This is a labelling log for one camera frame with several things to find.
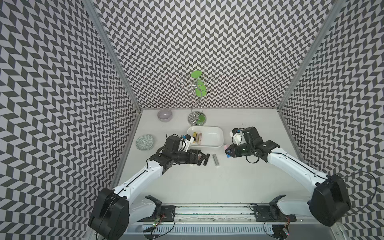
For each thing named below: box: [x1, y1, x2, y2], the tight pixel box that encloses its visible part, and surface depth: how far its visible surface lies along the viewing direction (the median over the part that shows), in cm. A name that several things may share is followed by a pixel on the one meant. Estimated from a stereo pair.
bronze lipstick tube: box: [196, 132, 202, 145], surface depth 102 cm
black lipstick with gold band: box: [203, 153, 210, 166], surface depth 92 cm
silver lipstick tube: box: [212, 153, 220, 167], surface depth 93 cm
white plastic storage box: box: [186, 126, 224, 148], surface depth 103 cm
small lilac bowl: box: [157, 109, 173, 123], surface depth 111 cm
